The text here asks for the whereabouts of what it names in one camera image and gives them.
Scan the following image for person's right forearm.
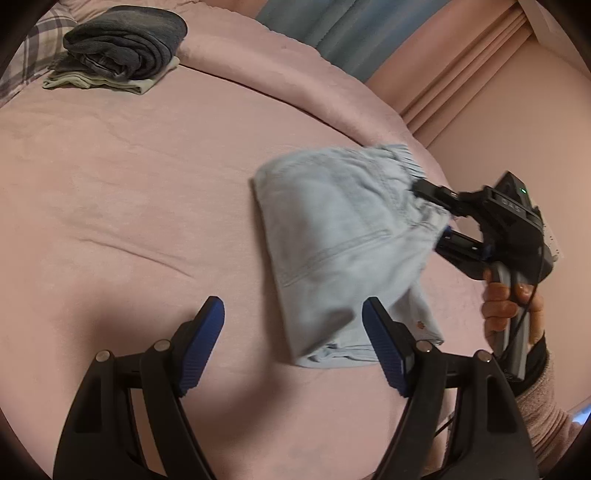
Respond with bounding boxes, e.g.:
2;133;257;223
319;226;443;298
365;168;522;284
510;335;583;469

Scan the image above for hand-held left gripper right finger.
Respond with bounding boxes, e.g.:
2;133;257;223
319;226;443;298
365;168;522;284
361;296;541;480

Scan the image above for blue curtain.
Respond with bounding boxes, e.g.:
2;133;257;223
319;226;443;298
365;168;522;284
254;0;455;85

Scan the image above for folded pale green garment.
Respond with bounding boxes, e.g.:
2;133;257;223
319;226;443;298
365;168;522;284
42;55;181;96

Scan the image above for pink bed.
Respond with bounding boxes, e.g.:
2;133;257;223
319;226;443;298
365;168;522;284
0;65;522;480

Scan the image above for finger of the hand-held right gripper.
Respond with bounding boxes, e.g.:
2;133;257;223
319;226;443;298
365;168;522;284
433;228;491;280
412;178;468;215

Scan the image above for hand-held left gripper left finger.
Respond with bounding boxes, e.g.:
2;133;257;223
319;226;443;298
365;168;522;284
52;296;226;480

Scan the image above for pink curtain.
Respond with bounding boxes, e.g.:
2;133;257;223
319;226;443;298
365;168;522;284
365;7;539;149

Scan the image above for pink duvet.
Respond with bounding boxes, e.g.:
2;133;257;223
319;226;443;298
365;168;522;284
60;0;419;153

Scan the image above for light blue strawberry pants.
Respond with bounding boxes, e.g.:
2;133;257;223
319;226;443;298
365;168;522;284
252;144;446;368

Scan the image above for person's right hand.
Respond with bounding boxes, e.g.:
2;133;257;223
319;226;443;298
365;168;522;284
481;269;546;348

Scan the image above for folded dark denim jeans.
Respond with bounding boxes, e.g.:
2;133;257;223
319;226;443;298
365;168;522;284
62;6;188;80

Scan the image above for plaid pillow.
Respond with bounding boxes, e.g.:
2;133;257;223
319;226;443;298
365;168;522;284
0;6;78;108

